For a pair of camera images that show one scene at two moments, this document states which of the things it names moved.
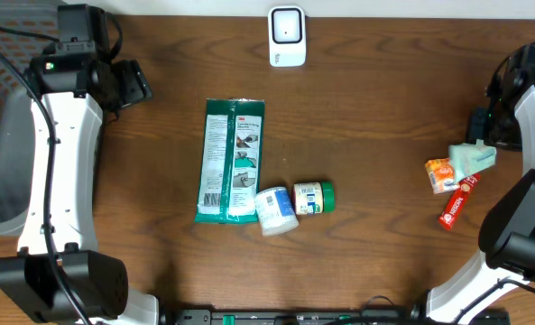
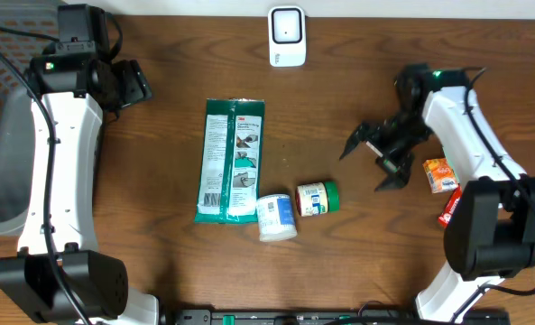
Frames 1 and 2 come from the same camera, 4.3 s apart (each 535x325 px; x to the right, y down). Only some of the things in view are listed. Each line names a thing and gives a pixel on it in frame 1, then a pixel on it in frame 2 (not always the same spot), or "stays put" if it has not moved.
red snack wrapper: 455,204 stays put
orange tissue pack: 442,177 stays put
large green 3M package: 230,168 stays put
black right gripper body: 497,127 → 400,140
